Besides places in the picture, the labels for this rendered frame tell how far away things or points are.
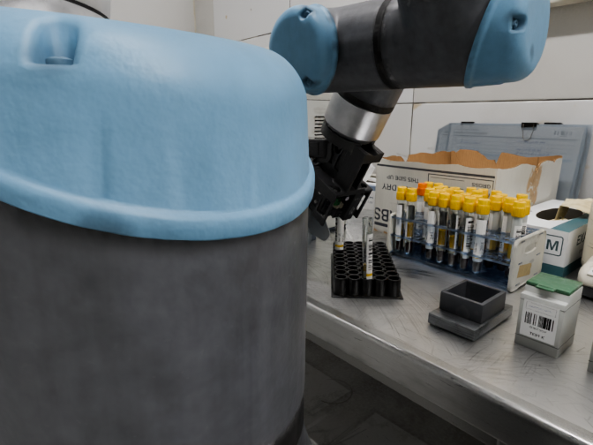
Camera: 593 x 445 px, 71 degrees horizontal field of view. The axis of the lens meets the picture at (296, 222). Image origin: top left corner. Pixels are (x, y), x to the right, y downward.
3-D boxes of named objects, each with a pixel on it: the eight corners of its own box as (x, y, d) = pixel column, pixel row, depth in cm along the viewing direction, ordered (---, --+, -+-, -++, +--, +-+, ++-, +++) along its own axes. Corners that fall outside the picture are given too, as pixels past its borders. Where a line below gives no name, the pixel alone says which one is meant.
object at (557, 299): (513, 343, 43) (521, 282, 42) (532, 328, 46) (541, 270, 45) (556, 359, 40) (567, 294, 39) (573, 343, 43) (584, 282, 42)
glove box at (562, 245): (490, 260, 68) (497, 202, 66) (547, 233, 83) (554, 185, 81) (577, 282, 59) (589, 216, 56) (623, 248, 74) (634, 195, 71)
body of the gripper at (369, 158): (318, 230, 55) (355, 154, 48) (282, 191, 60) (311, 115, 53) (356, 221, 60) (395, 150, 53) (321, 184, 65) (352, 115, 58)
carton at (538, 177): (369, 230, 86) (372, 155, 82) (445, 209, 104) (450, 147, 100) (488, 260, 68) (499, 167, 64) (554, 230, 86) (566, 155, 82)
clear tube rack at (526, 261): (385, 255, 70) (387, 214, 69) (419, 244, 77) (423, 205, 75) (510, 293, 55) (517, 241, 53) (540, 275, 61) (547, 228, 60)
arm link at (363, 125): (323, 82, 50) (367, 85, 56) (310, 116, 53) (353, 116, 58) (363, 114, 47) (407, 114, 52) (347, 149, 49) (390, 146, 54)
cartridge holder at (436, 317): (427, 323, 47) (430, 294, 46) (468, 301, 53) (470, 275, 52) (473, 343, 43) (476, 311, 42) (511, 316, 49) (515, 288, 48)
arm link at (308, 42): (359, -18, 31) (427, 0, 39) (257, 8, 38) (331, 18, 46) (359, 94, 33) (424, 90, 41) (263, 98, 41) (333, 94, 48)
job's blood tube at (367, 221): (361, 290, 55) (362, 216, 53) (371, 290, 55) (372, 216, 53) (362, 294, 54) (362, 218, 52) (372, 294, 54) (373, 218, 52)
